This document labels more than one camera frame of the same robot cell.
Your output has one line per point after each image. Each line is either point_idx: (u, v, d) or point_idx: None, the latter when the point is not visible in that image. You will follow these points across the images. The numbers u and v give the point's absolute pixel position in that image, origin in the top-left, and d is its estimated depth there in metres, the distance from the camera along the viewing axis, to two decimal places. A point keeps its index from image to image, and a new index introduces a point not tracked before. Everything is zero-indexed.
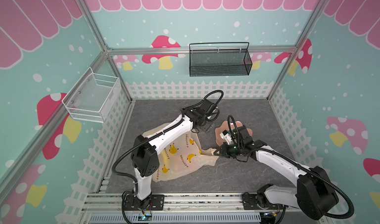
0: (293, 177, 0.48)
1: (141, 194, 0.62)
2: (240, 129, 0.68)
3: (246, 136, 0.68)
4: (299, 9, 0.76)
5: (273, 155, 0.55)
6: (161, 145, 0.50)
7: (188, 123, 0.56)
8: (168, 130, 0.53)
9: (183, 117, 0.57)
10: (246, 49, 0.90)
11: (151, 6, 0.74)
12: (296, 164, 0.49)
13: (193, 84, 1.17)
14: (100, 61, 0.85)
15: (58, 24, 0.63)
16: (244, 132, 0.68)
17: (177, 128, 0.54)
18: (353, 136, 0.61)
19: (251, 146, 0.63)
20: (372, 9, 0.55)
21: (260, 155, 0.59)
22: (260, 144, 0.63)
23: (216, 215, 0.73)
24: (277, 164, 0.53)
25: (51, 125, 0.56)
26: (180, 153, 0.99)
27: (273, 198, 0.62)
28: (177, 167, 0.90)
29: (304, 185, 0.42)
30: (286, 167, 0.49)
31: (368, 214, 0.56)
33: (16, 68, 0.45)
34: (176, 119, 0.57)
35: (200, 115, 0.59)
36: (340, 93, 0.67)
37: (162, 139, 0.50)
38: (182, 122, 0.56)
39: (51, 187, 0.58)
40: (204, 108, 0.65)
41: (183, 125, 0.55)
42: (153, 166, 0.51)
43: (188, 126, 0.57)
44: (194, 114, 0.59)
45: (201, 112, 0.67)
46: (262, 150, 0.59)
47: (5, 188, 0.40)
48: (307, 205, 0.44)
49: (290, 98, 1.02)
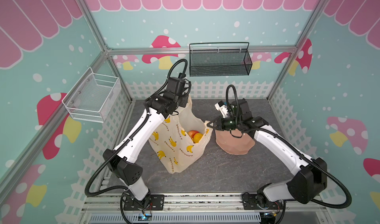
0: (292, 164, 0.46)
1: (143, 193, 0.64)
2: (241, 103, 0.60)
3: (246, 112, 0.61)
4: (299, 9, 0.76)
5: (275, 137, 0.51)
6: (134, 152, 0.45)
7: (158, 117, 0.49)
8: (135, 133, 0.46)
9: (149, 112, 0.49)
10: (246, 49, 0.90)
11: (152, 6, 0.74)
12: (299, 153, 0.46)
13: (193, 84, 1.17)
14: (100, 61, 0.85)
15: (58, 24, 0.63)
16: (244, 106, 0.60)
17: (145, 126, 0.47)
18: (353, 136, 0.61)
19: (251, 121, 0.58)
20: (372, 9, 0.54)
21: (258, 134, 0.55)
22: (261, 120, 0.58)
23: (216, 215, 0.73)
24: (276, 149, 0.50)
25: (51, 125, 0.56)
26: (179, 145, 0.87)
27: (270, 193, 0.63)
28: (185, 159, 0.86)
29: (303, 176, 0.41)
30: (288, 155, 0.47)
31: (368, 214, 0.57)
33: (15, 68, 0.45)
34: (142, 117, 0.49)
35: (169, 102, 0.51)
36: (340, 93, 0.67)
37: (131, 146, 0.44)
38: (148, 118, 0.48)
39: (51, 187, 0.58)
40: (171, 89, 0.54)
41: (151, 122, 0.48)
42: (136, 173, 0.48)
43: (158, 119, 0.50)
44: (161, 102, 0.50)
45: (169, 98, 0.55)
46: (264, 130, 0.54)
47: (5, 188, 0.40)
48: (297, 191, 0.46)
49: (290, 98, 1.02)
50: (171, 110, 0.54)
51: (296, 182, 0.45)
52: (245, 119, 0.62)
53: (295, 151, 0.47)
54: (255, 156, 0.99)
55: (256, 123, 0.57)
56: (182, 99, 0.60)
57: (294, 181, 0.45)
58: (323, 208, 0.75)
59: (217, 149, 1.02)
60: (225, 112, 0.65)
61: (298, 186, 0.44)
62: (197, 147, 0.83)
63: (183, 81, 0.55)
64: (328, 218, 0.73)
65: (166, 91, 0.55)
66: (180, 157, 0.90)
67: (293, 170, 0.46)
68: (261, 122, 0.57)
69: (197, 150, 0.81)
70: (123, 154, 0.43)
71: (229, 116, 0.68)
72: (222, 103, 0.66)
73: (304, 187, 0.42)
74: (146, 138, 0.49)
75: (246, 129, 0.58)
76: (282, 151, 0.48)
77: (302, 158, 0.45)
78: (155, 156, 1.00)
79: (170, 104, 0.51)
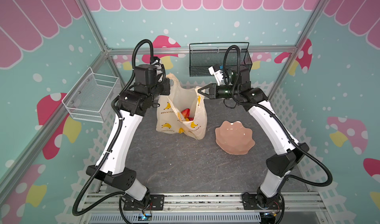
0: (279, 146, 0.48)
1: (141, 193, 0.64)
2: (242, 71, 0.52)
3: (245, 81, 0.54)
4: (299, 9, 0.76)
5: (271, 117, 0.49)
6: (118, 164, 0.42)
7: (134, 118, 0.43)
8: (114, 144, 0.41)
9: (121, 116, 0.42)
10: (246, 49, 0.90)
11: (152, 6, 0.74)
12: (290, 137, 0.47)
13: (193, 84, 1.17)
14: (100, 61, 0.85)
15: (58, 24, 0.63)
16: (245, 75, 0.52)
17: (121, 133, 0.42)
18: (353, 136, 0.61)
19: (249, 94, 0.52)
20: (372, 9, 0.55)
21: (255, 110, 0.51)
22: (260, 93, 0.52)
23: (216, 215, 0.73)
24: (269, 129, 0.50)
25: (51, 125, 0.56)
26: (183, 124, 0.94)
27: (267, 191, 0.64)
28: (197, 132, 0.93)
29: (287, 158, 0.44)
30: (279, 137, 0.47)
31: (368, 214, 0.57)
33: (15, 68, 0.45)
34: (116, 122, 0.42)
35: (143, 97, 0.44)
36: (340, 93, 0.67)
37: (113, 158, 0.41)
38: (122, 123, 0.42)
39: (51, 187, 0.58)
40: (141, 81, 0.45)
41: (127, 127, 0.42)
42: (129, 177, 0.47)
43: (134, 121, 0.44)
44: (134, 100, 0.42)
45: (142, 92, 0.47)
46: (261, 108, 0.50)
47: (5, 188, 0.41)
48: (274, 167, 0.51)
49: (290, 97, 1.02)
50: (147, 105, 0.46)
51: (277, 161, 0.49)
52: (243, 91, 0.56)
53: (286, 133, 0.47)
54: (255, 155, 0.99)
55: (255, 97, 0.51)
56: (156, 87, 0.52)
57: (275, 160, 0.49)
58: (323, 208, 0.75)
59: (217, 149, 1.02)
60: (219, 78, 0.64)
61: (277, 164, 0.49)
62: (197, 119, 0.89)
63: (154, 68, 0.46)
64: (328, 217, 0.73)
65: (137, 84, 0.47)
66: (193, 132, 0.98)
67: (279, 151, 0.48)
68: (260, 97, 0.52)
69: (199, 121, 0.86)
70: (106, 168, 0.40)
71: (225, 85, 0.60)
72: (217, 68, 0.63)
73: (285, 166, 0.46)
74: (126, 144, 0.44)
75: (243, 102, 0.52)
76: (274, 132, 0.48)
77: (291, 142, 0.46)
78: (155, 156, 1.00)
79: (145, 100, 0.44)
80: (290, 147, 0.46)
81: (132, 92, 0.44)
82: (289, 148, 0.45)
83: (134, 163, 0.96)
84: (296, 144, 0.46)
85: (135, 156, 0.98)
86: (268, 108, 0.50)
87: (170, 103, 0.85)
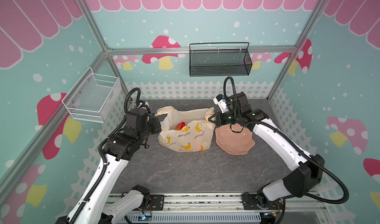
0: (290, 160, 0.46)
1: (139, 198, 0.63)
2: (238, 96, 0.59)
3: (244, 105, 0.60)
4: (299, 9, 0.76)
5: (275, 132, 0.50)
6: (94, 215, 0.38)
7: (119, 164, 0.42)
8: (92, 192, 0.39)
9: (107, 161, 0.42)
10: (246, 49, 0.90)
11: (152, 6, 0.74)
12: (299, 149, 0.46)
13: (193, 84, 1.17)
14: (101, 61, 0.86)
15: (58, 24, 0.63)
16: (243, 100, 0.59)
17: (104, 180, 0.40)
18: (353, 136, 0.61)
19: (250, 114, 0.56)
20: (372, 9, 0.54)
21: (258, 128, 0.54)
22: (261, 113, 0.56)
23: (216, 215, 0.73)
24: (276, 144, 0.49)
25: (51, 125, 0.56)
26: (189, 140, 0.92)
27: (271, 196, 0.63)
28: (203, 139, 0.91)
29: (301, 172, 0.42)
30: (286, 151, 0.46)
31: (368, 214, 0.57)
33: (15, 68, 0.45)
34: (99, 167, 0.41)
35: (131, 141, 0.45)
36: (340, 93, 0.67)
37: (88, 210, 0.37)
38: (106, 169, 0.41)
39: (50, 187, 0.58)
40: (132, 125, 0.47)
41: (111, 173, 0.41)
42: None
43: (120, 165, 0.43)
44: (122, 143, 0.43)
45: (131, 136, 0.48)
46: (263, 126, 0.52)
47: (5, 188, 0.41)
48: (291, 186, 0.47)
49: (290, 98, 1.02)
50: (135, 149, 0.46)
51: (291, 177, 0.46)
52: (244, 113, 0.60)
53: (294, 147, 0.46)
54: (255, 156, 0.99)
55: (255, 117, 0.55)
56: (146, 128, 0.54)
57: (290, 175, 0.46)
58: (322, 208, 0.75)
59: (217, 149, 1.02)
60: (224, 106, 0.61)
61: (293, 182, 0.46)
62: (202, 122, 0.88)
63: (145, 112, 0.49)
64: (328, 218, 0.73)
65: (126, 127, 0.48)
66: (200, 142, 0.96)
67: (291, 165, 0.46)
68: (261, 115, 0.55)
69: (204, 125, 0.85)
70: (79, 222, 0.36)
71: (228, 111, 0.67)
72: (220, 97, 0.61)
73: (302, 182, 0.43)
74: (108, 190, 0.42)
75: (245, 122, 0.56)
76: (280, 147, 0.48)
77: (300, 154, 0.45)
78: (155, 156, 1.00)
79: (133, 143, 0.45)
80: (301, 160, 0.43)
81: (120, 134, 0.46)
82: (300, 161, 0.43)
83: (134, 163, 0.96)
84: (307, 156, 0.44)
85: (135, 156, 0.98)
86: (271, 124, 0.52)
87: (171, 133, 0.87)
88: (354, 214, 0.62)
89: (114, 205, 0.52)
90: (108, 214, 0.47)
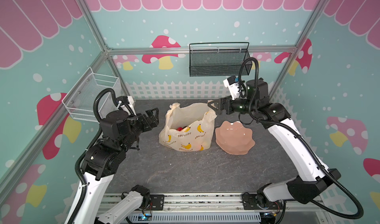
0: (305, 171, 0.42)
1: (139, 199, 0.63)
2: (260, 86, 0.47)
3: (263, 95, 0.49)
4: (299, 9, 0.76)
5: (297, 137, 0.44)
6: None
7: (101, 183, 0.37)
8: (75, 215, 0.36)
9: (86, 182, 0.37)
10: (246, 49, 0.90)
11: (152, 6, 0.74)
12: (318, 162, 0.41)
13: (193, 84, 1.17)
14: (100, 61, 0.85)
15: (58, 24, 0.63)
16: (263, 90, 0.48)
17: (85, 202, 0.36)
18: (353, 136, 0.61)
19: (270, 111, 0.47)
20: (372, 9, 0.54)
21: (276, 128, 0.46)
22: (282, 110, 0.47)
23: (216, 215, 0.73)
24: (294, 152, 0.44)
25: (51, 125, 0.56)
26: (190, 140, 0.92)
27: (272, 198, 0.63)
28: (203, 140, 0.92)
29: (315, 187, 0.39)
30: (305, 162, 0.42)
31: (368, 214, 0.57)
33: (15, 68, 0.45)
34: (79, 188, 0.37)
35: (112, 155, 0.38)
36: (340, 93, 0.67)
37: None
38: (86, 191, 0.36)
39: (50, 187, 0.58)
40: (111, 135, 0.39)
41: (92, 194, 0.36)
42: None
43: (102, 184, 0.38)
44: (102, 158, 0.37)
45: (112, 147, 0.42)
46: (286, 131, 0.44)
47: (5, 188, 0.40)
48: (298, 193, 0.46)
49: (290, 98, 1.02)
50: (119, 160, 0.40)
51: (301, 187, 0.44)
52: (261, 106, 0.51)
53: (314, 159, 0.42)
54: (255, 155, 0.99)
55: (276, 114, 0.46)
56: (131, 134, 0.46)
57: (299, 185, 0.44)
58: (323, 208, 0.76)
59: (217, 149, 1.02)
60: (235, 91, 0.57)
61: (301, 190, 0.44)
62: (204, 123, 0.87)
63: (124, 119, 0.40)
64: (328, 218, 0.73)
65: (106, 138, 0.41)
66: (200, 142, 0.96)
67: (304, 176, 0.43)
68: (282, 114, 0.46)
69: (206, 126, 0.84)
70: None
71: (240, 98, 0.56)
72: (233, 80, 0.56)
73: (312, 195, 0.41)
74: (94, 209, 0.38)
75: (262, 119, 0.47)
76: (300, 156, 0.43)
77: (319, 168, 0.41)
78: (155, 156, 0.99)
79: (115, 157, 0.39)
80: (319, 175, 0.40)
81: (100, 148, 0.39)
82: (318, 176, 0.40)
83: (134, 163, 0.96)
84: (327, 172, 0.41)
85: (135, 156, 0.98)
86: (292, 126, 0.45)
87: (173, 134, 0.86)
88: (354, 213, 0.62)
89: (111, 212, 0.51)
90: (105, 222, 0.46)
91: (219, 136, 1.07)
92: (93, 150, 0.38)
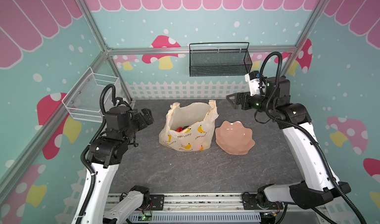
0: (313, 180, 0.41)
1: (139, 197, 0.63)
2: (280, 83, 0.44)
3: (283, 94, 0.46)
4: (299, 9, 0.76)
5: (311, 144, 0.41)
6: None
7: (109, 171, 0.39)
8: (87, 204, 0.36)
9: (94, 171, 0.38)
10: (246, 49, 0.90)
11: (152, 6, 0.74)
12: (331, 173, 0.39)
13: (193, 84, 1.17)
14: (100, 61, 0.85)
15: (58, 24, 0.63)
16: (283, 88, 0.44)
17: (95, 191, 0.37)
18: (353, 136, 0.61)
19: (289, 111, 0.43)
20: (372, 9, 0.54)
21: (292, 131, 0.43)
22: (303, 112, 0.43)
23: (216, 215, 0.73)
24: (306, 158, 0.42)
25: (51, 125, 0.56)
26: (190, 140, 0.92)
27: (271, 198, 0.63)
28: (203, 140, 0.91)
29: (321, 198, 0.38)
30: (315, 171, 0.40)
31: (368, 214, 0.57)
33: (15, 68, 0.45)
34: (87, 178, 0.38)
35: (118, 144, 0.41)
36: (340, 93, 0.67)
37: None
38: (96, 179, 0.38)
39: (50, 187, 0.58)
40: (114, 126, 0.43)
41: (101, 182, 0.38)
42: None
43: (110, 173, 0.40)
44: (107, 147, 0.39)
45: (115, 138, 0.44)
46: (302, 134, 0.42)
47: (5, 188, 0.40)
48: (299, 197, 0.45)
49: (290, 98, 1.02)
50: (122, 151, 0.43)
51: (305, 194, 0.43)
52: (280, 105, 0.48)
53: (326, 169, 0.40)
54: (255, 155, 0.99)
55: (295, 116, 0.43)
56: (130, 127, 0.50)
57: (303, 192, 0.43)
58: (322, 208, 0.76)
59: (217, 149, 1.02)
60: (255, 87, 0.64)
61: (305, 197, 0.43)
62: (205, 123, 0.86)
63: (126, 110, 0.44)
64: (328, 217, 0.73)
65: (108, 129, 0.43)
66: (200, 142, 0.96)
67: (312, 184, 0.41)
68: (302, 117, 0.43)
69: (206, 126, 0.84)
70: None
71: (259, 96, 0.54)
72: (254, 76, 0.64)
73: (317, 203, 0.39)
74: (103, 199, 0.39)
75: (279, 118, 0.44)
76: (311, 164, 0.41)
77: (330, 180, 0.39)
78: (155, 156, 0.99)
79: (120, 146, 0.41)
80: (328, 186, 0.38)
81: (104, 139, 0.41)
82: (326, 187, 0.38)
83: (134, 163, 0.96)
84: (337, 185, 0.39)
85: (135, 156, 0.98)
86: (310, 131, 0.42)
87: (173, 134, 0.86)
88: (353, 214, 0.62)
89: (115, 208, 0.52)
90: (111, 218, 0.47)
91: (219, 136, 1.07)
92: (97, 141, 0.41)
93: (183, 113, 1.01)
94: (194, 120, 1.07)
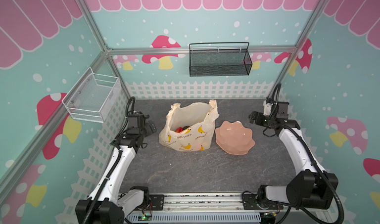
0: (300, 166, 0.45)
1: (139, 194, 0.63)
2: (280, 103, 0.62)
3: (282, 111, 0.62)
4: (299, 9, 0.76)
5: (297, 139, 0.51)
6: (115, 189, 0.43)
7: (129, 151, 0.51)
8: (112, 171, 0.45)
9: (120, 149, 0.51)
10: (246, 49, 0.90)
11: (152, 6, 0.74)
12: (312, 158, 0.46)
13: (193, 84, 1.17)
14: (100, 61, 0.85)
15: (58, 24, 0.63)
16: (283, 106, 0.62)
17: (119, 163, 0.47)
18: (353, 136, 0.61)
19: (282, 121, 0.58)
20: (372, 8, 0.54)
21: (283, 132, 0.56)
22: (293, 122, 0.57)
23: (216, 215, 0.73)
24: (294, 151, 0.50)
25: (51, 125, 0.56)
26: (190, 140, 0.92)
27: (270, 196, 0.64)
28: (203, 140, 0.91)
29: (303, 175, 0.42)
30: (301, 157, 0.46)
31: (369, 214, 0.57)
33: (15, 68, 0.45)
34: (114, 156, 0.49)
35: (136, 136, 0.55)
36: (340, 93, 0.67)
37: (110, 185, 0.43)
38: (121, 154, 0.49)
39: (50, 187, 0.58)
40: (133, 125, 0.59)
41: (125, 157, 0.49)
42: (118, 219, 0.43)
43: (130, 154, 0.52)
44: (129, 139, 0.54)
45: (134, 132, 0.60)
46: (290, 131, 0.54)
47: (5, 188, 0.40)
48: (293, 193, 0.46)
49: (290, 98, 1.02)
50: (139, 143, 0.57)
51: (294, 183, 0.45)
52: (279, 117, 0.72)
53: (309, 157, 0.46)
54: (255, 155, 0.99)
55: (286, 124, 0.57)
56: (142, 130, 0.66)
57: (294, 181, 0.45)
58: (323, 208, 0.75)
59: (217, 149, 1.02)
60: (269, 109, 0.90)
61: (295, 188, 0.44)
62: (205, 123, 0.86)
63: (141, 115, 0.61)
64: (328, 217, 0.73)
65: (130, 127, 0.59)
66: (200, 143, 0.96)
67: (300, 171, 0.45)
68: (293, 124, 0.56)
69: (207, 126, 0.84)
70: (103, 195, 0.40)
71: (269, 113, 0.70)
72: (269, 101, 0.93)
73: (303, 188, 0.42)
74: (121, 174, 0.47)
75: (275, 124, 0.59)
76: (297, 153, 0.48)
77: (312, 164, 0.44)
78: (155, 156, 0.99)
79: (138, 138, 0.56)
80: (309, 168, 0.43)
81: (127, 133, 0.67)
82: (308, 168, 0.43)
83: (134, 163, 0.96)
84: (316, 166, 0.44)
85: (135, 156, 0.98)
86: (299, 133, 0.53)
87: (173, 135, 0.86)
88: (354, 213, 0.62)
89: (120, 201, 0.53)
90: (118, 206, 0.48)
91: (219, 136, 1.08)
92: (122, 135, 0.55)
93: (183, 113, 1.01)
94: (194, 120, 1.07)
